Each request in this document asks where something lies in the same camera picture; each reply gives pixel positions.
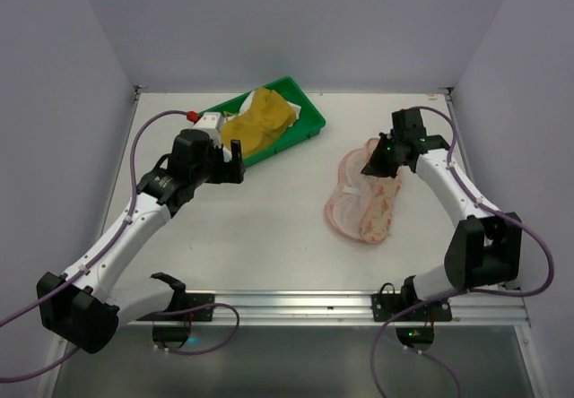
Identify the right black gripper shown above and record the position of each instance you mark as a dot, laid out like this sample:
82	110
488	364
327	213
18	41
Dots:
390	155

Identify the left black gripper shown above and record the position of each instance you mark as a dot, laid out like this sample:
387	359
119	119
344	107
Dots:
230	172

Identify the peach patterned mesh laundry bag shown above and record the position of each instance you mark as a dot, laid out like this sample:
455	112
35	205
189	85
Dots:
361	207

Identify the mustard yellow bra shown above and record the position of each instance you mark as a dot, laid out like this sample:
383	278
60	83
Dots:
260	122

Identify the white bra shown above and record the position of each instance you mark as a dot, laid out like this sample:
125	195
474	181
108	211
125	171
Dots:
291	111

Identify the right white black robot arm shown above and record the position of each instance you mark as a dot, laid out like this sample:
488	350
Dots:
484	249

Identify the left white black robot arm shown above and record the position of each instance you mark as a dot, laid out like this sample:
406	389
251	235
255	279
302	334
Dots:
83	304

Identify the green plastic tray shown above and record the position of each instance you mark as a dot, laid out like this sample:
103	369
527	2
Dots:
309	122

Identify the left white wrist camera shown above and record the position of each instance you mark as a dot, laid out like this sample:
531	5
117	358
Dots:
211	123

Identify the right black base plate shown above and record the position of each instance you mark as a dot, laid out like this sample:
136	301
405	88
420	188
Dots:
389	301

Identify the aluminium mounting rail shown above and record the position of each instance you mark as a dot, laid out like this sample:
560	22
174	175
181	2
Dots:
315	308

